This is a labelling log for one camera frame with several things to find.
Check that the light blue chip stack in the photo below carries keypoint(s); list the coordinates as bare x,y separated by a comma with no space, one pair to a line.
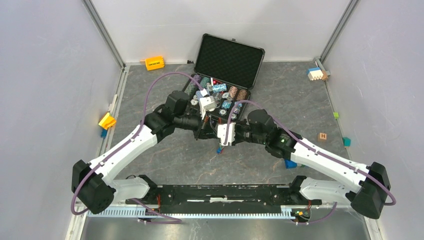
217,88

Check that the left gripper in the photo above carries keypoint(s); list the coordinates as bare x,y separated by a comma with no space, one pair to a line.
205,129

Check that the green poker chip stack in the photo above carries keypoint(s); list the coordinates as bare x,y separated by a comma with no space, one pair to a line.
205,83

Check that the white blue brick stack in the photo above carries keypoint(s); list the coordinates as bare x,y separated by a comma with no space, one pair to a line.
316,74

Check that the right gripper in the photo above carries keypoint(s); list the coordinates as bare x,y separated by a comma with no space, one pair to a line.
243,122

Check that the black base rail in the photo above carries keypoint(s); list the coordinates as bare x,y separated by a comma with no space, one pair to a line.
225,199

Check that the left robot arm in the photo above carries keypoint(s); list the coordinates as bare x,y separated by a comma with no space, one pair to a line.
94,183

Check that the teal small cube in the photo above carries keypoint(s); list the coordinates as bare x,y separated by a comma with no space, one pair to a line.
346,141

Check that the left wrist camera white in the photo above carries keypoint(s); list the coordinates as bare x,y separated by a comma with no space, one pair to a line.
206,102

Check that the purple poker chip stack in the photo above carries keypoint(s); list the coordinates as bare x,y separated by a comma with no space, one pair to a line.
191,88

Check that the yellow toy block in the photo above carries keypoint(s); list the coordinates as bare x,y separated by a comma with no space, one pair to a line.
154,63

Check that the wooden letter cube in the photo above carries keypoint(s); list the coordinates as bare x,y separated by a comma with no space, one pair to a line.
322,137

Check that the red keyring with key bunch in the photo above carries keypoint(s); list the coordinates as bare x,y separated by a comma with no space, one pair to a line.
220,149

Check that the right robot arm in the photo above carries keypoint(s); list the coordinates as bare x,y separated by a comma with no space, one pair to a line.
365,187

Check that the yellow orange block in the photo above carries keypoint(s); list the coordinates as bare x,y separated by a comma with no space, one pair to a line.
107,121

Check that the small blue block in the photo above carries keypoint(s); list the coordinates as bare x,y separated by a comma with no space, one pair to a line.
104,133

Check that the blue white green block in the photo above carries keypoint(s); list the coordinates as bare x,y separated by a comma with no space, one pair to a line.
290,164

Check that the black poker chip case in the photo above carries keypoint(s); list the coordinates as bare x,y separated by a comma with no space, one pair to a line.
224,61

